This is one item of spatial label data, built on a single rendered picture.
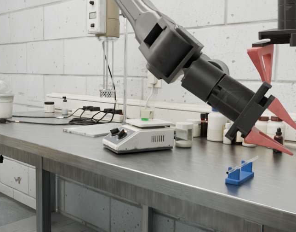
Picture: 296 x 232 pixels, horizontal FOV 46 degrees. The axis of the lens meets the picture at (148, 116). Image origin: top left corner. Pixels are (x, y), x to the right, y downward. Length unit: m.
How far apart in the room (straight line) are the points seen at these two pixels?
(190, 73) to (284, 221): 0.32
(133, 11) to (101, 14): 0.79
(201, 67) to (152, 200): 0.46
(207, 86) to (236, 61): 0.92
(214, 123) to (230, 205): 0.60
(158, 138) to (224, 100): 0.57
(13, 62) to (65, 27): 0.69
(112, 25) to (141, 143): 0.58
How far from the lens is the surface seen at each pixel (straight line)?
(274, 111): 0.54
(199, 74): 0.55
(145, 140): 1.07
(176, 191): 0.81
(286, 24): 0.58
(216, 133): 1.30
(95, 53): 2.02
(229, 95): 0.54
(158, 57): 0.56
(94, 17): 1.45
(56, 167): 1.21
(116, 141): 1.06
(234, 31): 1.48
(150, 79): 1.68
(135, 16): 0.64
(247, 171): 0.88
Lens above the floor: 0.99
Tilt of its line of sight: 7 degrees down
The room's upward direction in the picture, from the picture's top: 1 degrees clockwise
